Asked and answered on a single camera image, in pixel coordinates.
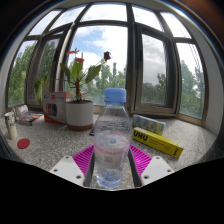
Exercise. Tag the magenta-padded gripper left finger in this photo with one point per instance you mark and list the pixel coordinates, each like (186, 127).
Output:
(68, 168)

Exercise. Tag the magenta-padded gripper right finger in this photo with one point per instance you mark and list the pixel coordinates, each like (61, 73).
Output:
(156, 168)

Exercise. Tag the clear blue-capped water bottle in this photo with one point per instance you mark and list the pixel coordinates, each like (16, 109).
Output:
(112, 140)

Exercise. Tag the long yellow glue box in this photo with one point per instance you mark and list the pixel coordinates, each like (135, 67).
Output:
(156, 141)

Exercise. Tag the blue and yellow tissue pack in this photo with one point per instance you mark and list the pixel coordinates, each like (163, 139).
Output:
(150, 124)

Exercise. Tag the flat round red coaster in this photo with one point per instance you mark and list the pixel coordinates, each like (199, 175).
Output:
(23, 143)

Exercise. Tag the red-flowered plant in white pot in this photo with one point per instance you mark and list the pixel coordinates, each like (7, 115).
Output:
(79, 115)

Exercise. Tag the red and white carton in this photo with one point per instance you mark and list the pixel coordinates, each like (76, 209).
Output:
(55, 108)

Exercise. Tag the colourful pencil box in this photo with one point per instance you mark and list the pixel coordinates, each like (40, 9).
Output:
(31, 118)

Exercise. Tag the white paper cup black print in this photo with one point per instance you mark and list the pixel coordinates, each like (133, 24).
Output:
(11, 126)

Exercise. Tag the dark-framed bay window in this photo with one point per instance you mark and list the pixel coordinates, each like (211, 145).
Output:
(133, 66)

